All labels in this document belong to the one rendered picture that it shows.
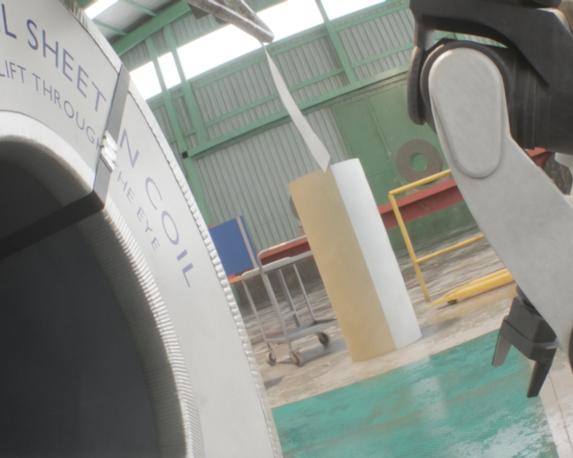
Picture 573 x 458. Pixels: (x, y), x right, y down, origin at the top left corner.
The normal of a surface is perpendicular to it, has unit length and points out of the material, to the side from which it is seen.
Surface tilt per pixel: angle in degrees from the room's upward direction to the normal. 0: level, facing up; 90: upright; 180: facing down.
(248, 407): 90
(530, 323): 69
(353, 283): 90
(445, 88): 90
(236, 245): 90
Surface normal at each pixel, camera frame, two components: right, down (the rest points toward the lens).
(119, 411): -0.35, -0.36
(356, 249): 0.06, -0.05
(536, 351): -0.39, 0.21
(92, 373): -0.28, -0.12
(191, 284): 0.91, -0.34
